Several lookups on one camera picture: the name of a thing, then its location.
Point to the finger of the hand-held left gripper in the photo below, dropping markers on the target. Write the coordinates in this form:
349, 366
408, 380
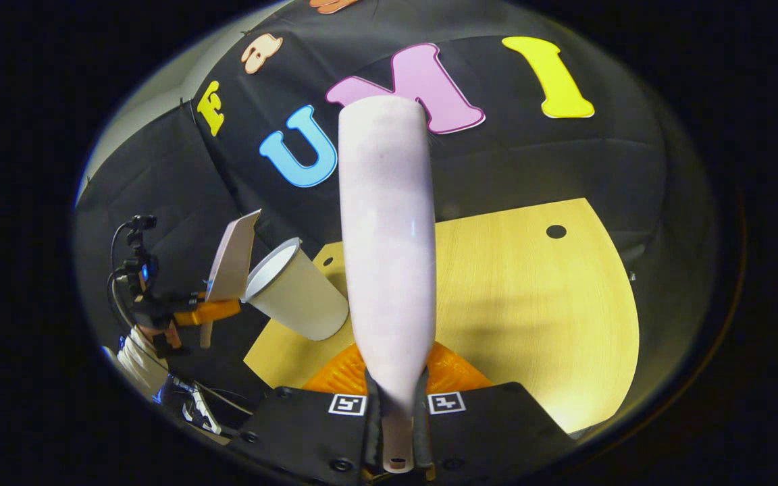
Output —
210, 312

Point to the wooden desktop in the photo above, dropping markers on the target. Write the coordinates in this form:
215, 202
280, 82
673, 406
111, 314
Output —
531, 310

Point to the pink dustpan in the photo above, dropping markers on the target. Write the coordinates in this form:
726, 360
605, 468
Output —
234, 260

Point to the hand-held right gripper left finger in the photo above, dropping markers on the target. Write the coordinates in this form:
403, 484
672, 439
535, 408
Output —
294, 425

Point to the small pink broom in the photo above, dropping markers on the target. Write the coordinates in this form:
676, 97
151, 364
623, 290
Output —
389, 236

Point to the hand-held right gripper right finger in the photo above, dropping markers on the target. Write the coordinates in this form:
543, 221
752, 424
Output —
490, 425

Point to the white ribbed garbage bin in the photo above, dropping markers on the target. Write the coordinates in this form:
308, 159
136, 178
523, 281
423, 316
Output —
298, 297

